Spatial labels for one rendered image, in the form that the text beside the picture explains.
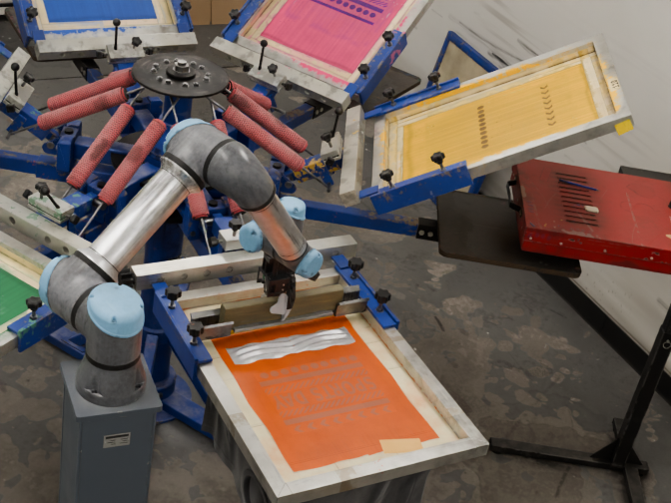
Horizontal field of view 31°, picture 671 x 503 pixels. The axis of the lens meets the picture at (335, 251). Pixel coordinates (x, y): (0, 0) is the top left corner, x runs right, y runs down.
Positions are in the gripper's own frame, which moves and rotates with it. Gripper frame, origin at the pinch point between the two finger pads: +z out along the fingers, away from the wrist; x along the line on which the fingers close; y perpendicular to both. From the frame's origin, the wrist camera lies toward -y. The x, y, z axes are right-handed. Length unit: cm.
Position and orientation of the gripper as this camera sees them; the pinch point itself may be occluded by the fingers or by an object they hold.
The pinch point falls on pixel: (282, 311)
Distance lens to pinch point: 323.8
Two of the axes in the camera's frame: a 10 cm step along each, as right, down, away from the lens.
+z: -1.5, 8.2, 5.4
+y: -8.8, 1.4, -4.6
